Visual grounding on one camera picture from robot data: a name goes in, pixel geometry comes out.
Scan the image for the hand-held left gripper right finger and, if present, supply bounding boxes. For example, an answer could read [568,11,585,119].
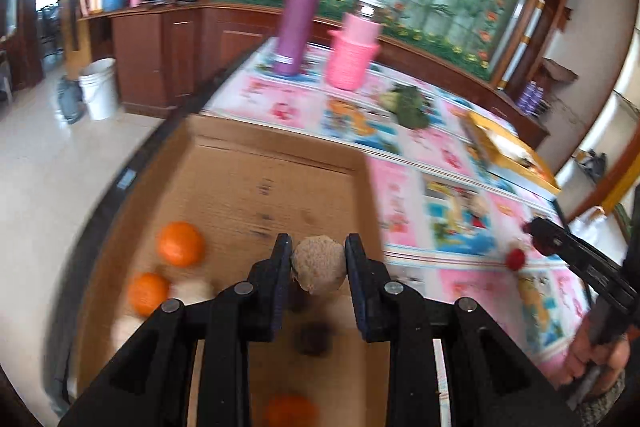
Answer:
[345,233,583,427]

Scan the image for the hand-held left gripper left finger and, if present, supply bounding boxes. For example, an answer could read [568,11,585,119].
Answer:
[59,233,294,427]

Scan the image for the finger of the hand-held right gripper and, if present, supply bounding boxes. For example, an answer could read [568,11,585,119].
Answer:
[527,217,608,280]

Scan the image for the beige round pastry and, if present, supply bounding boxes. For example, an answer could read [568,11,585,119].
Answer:
[467,196,493,220]
[169,278,216,308]
[291,234,348,295]
[110,314,143,360]

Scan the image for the dark brown embossed cake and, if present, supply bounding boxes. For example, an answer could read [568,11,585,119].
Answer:
[295,319,336,358]

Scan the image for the brown cardboard box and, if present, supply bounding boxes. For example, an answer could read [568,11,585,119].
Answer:
[75,114,396,427]

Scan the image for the orange tangerine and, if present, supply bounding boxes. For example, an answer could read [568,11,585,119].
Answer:
[262,393,321,427]
[156,221,207,268]
[126,272,171,317]

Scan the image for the person's right forearm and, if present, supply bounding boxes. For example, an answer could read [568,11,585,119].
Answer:
[565,372,628,413]

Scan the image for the person's right hand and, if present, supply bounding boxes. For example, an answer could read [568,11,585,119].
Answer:
[565,332,632,390]

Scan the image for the white plastic bag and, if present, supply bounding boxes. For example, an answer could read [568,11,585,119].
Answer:
[570,206,608,233]

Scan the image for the dark items on shelf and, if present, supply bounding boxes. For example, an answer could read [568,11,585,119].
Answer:
[575,148,611,180]

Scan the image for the long yellow taped box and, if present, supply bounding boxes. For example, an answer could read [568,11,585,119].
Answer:
[462,111,562,198]

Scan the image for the printed floral tablecloth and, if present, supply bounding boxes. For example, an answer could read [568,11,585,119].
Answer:
[200,37,601,378]

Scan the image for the green leafy vegetable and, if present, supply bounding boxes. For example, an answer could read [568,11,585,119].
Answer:
[380,84,436,130]

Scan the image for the white and gold paper roll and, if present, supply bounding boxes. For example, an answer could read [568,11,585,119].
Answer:
[497,0,546,90]

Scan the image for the jar with pink knitted sleeve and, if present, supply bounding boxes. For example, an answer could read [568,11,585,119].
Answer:
[324,0,383,90]

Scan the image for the wooden cabinet counter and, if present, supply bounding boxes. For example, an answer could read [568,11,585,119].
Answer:
[77,2,551,148]

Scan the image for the purple thermos bottle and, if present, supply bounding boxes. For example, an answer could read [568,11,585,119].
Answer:
[272,0,331,76]

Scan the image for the white plastic bucket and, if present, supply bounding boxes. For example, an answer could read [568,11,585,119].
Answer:
[78,58,121,121]

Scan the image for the grey bag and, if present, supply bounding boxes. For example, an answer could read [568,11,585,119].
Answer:
[56,74,86,125]

